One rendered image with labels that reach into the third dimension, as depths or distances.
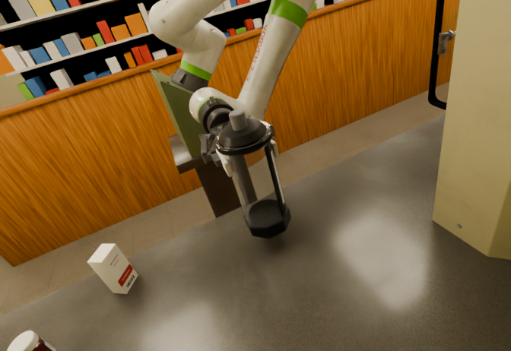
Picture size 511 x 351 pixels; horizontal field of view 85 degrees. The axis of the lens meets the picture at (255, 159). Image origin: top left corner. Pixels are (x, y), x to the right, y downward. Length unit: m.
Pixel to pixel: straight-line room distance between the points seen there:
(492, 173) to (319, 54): 2.28
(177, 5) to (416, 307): 0.94
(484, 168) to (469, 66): 0.16
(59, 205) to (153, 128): 0.95
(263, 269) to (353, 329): 0.20
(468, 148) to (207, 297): 0.54
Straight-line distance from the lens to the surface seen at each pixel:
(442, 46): 0.96
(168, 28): 1.02
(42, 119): 2.43
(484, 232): 0.63
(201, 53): 1.11
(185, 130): 1.06
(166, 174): 2.55
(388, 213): 0.70
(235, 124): 0.50
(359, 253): 0.63
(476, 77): 0.51
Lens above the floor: 1.43
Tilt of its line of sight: 31 degrees down
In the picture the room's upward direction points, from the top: 16 degrees counter-clockwise
